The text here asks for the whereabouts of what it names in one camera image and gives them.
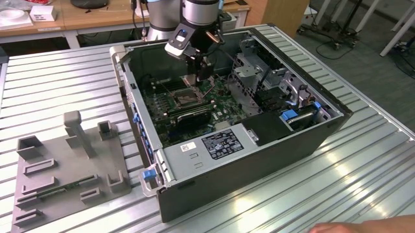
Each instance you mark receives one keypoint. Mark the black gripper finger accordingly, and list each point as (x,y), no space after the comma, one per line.
(204,72)
(192,65)

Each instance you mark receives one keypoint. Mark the silver CPU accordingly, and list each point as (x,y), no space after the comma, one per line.
(189,80)

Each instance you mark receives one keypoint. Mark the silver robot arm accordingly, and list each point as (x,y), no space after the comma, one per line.
(199,12)

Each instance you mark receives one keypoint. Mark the person's forearm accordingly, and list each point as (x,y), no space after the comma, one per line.
(388,224)

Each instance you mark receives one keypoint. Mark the RAM slot white latches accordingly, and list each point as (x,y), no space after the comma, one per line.
(175,81)
(175,85)

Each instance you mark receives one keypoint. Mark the CPU socket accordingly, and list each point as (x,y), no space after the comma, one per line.
(185,100)

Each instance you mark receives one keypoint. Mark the silver drive cage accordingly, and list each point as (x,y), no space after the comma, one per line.
(245,72)

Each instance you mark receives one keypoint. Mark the green motherboard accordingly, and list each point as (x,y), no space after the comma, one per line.
(223,102)

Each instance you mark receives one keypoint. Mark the dark RAM stick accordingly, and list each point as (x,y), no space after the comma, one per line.
(188,111)

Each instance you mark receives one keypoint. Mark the black graphics card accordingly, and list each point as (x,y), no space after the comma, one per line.
(193,120)

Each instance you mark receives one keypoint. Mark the wooden partition panel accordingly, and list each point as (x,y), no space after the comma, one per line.
(284,14)

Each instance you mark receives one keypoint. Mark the blue disk carrier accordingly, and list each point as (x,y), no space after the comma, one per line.
(288,114)

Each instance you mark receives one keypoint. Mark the wooden desk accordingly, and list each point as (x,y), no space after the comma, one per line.
(97,17)

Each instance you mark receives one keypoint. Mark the blue drive bay clip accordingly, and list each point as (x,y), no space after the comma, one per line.
(316,105)

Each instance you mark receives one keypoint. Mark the grey power supply unit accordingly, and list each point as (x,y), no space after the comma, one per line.
(188,165)

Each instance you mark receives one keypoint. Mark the black round monitor base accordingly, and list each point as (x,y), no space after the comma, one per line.
(88,3)

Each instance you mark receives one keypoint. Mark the black wheeled stand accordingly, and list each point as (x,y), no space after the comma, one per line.
(336,44)

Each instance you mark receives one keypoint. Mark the blue case latch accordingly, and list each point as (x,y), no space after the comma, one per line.
(147,175)

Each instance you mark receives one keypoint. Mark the black PC case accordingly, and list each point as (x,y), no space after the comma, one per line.
(243,184)

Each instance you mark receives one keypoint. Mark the white cardboard box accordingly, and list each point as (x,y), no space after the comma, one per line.
(43,12)

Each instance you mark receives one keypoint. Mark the red packet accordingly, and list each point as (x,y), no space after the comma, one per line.
(39,1)

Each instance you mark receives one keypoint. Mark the grey parts rack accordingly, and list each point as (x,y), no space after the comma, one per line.
(64,170)

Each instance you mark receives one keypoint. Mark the white bowl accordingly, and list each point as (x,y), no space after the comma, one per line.
(12,17)

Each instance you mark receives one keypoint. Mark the green RAM stick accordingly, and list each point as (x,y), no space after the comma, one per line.
(69,187)

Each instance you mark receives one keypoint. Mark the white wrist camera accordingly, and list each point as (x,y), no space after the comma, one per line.
(176,49)

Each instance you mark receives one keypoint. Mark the white table frame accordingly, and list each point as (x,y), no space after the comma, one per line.
(363,21)
(390,44)

